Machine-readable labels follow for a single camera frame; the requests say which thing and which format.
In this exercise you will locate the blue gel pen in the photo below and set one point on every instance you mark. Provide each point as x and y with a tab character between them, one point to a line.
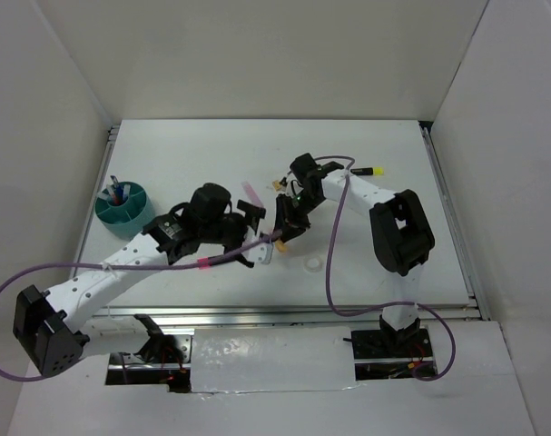
115	184

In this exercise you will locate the yellow black highlighter marker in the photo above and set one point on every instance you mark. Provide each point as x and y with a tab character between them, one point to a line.
367	171

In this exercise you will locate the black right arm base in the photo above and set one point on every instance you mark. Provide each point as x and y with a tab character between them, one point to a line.
373	346

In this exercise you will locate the lilac highlighter marker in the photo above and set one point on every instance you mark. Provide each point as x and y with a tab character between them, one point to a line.
252	196

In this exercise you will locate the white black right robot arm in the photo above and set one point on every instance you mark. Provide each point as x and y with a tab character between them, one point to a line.
400	233

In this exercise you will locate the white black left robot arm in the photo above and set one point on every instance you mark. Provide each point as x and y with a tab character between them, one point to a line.
48	324

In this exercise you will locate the clear tape roll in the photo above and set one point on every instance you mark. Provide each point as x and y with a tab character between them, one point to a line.
313	264

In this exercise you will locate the teal round compartment organizer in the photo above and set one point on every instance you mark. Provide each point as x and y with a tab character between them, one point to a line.
127	219

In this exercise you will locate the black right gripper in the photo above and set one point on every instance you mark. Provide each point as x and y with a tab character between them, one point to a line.
287	220

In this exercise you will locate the orange highlighter marker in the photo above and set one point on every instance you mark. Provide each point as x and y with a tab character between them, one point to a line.
277	241

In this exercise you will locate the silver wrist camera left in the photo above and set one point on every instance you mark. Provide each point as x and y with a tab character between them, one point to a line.
261	253

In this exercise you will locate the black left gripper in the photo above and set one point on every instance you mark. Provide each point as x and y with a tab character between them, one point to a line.
251	220

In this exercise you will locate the clear capped pen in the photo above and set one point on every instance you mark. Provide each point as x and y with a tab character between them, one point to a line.
106	195

